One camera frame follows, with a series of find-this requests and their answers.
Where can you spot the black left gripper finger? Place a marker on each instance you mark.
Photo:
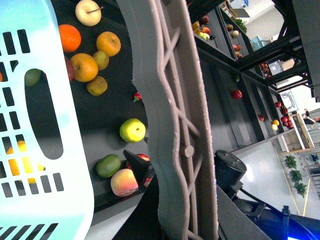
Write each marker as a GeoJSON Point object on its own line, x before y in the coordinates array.
{"type": "Point", "coordinates": [151, 175]}

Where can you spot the grey basket handle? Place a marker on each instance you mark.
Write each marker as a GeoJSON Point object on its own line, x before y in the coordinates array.
{"type": "Point", "coordinates": [167, 73]}

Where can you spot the large light blue basket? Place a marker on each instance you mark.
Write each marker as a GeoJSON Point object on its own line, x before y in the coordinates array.
{"type": "Point", "coordinates": [60, 205]}

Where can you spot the yellow lemon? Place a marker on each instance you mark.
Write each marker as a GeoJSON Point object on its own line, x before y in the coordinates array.
{"type": "Point", "coordinates": [26, 162]}

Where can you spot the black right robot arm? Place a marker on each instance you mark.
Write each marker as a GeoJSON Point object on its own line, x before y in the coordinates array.
{"type": "Point", "coordinates": [143, 223]}

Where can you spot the black metal shelf rack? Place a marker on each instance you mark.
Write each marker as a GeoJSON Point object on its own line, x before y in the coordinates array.
{"type": "Point", "coordinates": [100, 117]}

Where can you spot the red apple near edge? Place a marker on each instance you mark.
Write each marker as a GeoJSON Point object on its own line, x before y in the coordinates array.
{"type": "Point", "coordinates": [143, 157]}

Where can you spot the pale peach near edge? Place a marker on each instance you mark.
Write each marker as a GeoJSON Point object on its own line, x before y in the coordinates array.
{"type": "Point", "coordinates": [123, 183]}

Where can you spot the green avocado front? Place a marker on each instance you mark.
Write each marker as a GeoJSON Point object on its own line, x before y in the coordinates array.
{"type": "Point", "coordinates": [107, 166]}

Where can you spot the green apple front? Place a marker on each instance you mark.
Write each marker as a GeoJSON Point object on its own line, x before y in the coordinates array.
{"type": "Point", "coordinates": [132, 130]}

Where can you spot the red chili pepper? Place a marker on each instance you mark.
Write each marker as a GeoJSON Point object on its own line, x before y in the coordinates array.
{"type": "Point", "coordinates": [137, 97]}

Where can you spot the large yellow orange apple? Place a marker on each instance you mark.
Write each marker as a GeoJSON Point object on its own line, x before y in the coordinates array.
{"type": "Point", "coordinates": [85, 67]}

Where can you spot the brown kiwi upper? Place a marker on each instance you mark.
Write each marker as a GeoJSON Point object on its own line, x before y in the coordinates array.
{"type": "Point", "coordinates": [102, 60]}

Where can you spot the red apple front pile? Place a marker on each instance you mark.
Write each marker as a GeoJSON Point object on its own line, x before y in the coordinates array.
{"type": "Point", "coordinates": [69, 68]}

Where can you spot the golden yellow apple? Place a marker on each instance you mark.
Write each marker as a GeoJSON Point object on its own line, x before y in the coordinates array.
{"type": "Point", "coordinates": [109, 43]}

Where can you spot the green lime front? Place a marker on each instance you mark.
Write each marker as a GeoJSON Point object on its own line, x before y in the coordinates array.
{"type": "Point", "coordinates": [32, 76]}

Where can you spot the orange near front pile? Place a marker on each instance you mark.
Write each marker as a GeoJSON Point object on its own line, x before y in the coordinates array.
{"type": "Point", "coordinates": [70, 37]}

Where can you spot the white pear with stem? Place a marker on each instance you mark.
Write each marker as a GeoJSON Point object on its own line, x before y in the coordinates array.
{"type": "Point", "coordinates": [88, 12]}

